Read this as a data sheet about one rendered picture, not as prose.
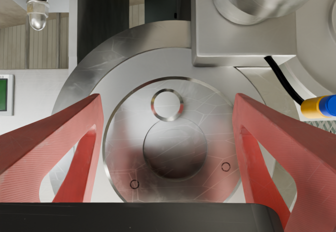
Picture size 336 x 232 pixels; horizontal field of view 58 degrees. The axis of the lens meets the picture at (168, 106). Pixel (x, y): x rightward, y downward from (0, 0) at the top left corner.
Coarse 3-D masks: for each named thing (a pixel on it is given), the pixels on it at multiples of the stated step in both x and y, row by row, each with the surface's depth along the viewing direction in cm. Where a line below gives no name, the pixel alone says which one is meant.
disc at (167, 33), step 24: (144, 24) 18; (168, 24) 18; (96, 48) 18; (120, 48) 18; (144, 48) 18; (72, 72) 18; (96, 72) 18; (264, 72) 18; (72, 96) 18; (264, 96) 17; (288, 96) 17; (288, 192) 17
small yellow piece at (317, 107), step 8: (272, 64) 15; (280, 72) 14; (280, 80) 14; (288, 88) 14; (296, 96) 14; (320, 96) 12; (328, 96) 12; (304, 104) 13; (312, 104) 12; (320, 104) 12; (328, 104) 11; (304, 112) 13; (312, 112) 12; (320, 112) 12; (328, 112) 11
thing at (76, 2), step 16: (80, 0) 19; (96, 0) 23; (112, 0) 30; (128, 0) 42; (80, 16) 19; (96, 16) 23; (112, 16) 30; (128, 16) 42; (80, 32) 19; (96, 32) 23; (112, 32) 30; (80, 48) 19
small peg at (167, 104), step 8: (168, 88) 13; (160, 96) 13; (168, 96) 13; (176, 96) 13; (152, 104) 13; (160, 104) 13; (168, 104) 13; (176, 104) 13; (152, 112) 13; (160, 112) 13; (168, 112) 13; (176, 112) 13; (168, 120) 13
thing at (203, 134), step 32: (128, 96) 16; (192, 96) 16; (224, 96) 16; (128, 128) 15; (160, 128) 16; (192, 128) 16; (224, 128) 15; (128, 160) 15; (160, 160) 15; (192, 160) 16; (224, 160) 15; (128, 192) 15; (160, 192) 15; (192, 192) 15; (224, 192) 15
